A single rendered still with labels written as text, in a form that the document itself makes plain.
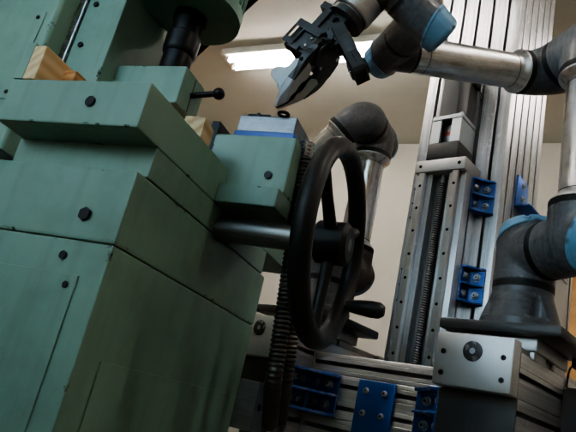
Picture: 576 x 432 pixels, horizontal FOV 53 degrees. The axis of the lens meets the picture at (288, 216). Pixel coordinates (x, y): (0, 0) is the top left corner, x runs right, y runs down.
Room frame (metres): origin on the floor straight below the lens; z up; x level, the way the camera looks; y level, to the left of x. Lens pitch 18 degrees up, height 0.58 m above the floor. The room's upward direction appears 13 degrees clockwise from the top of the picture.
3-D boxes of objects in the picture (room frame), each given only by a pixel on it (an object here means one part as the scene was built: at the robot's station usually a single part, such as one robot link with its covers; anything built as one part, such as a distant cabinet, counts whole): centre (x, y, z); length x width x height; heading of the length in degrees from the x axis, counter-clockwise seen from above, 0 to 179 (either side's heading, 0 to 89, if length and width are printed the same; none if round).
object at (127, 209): (0.93, 0.36, 0.76); 0.57 x 0.45 x 0.09; 68
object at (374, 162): (1.57, -0.20, 1.19); 0.15 x 0.12 x 0.55; 150
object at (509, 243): (1.10, -0.49, 0.98); 0.13 x 0.12 x 0.14; 15
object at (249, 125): (0.87, 0.05, 0.99); 0.13 x 0.11 x 0.06; 158
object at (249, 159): (0.87, 0.05, 0.91); 0.15 x 0.14 x 0.09; 158
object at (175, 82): (0.90, 0.27, 1.03); 0.14 x 0.07 x 0.09; 68
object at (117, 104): (0.90, 0.13, 0.87); 0.61 x 0.30 x 0.06; 158
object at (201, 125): (0.76, 0.15, 0.92); 0.04 x 0.03 x 0.04; 165
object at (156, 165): (0.87, 0.19, 0.82); 0.40 x 0.21 x 0.04; 158
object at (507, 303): (1.11, -0.49, 0.87); 0.15 x 0.15 x 0.10
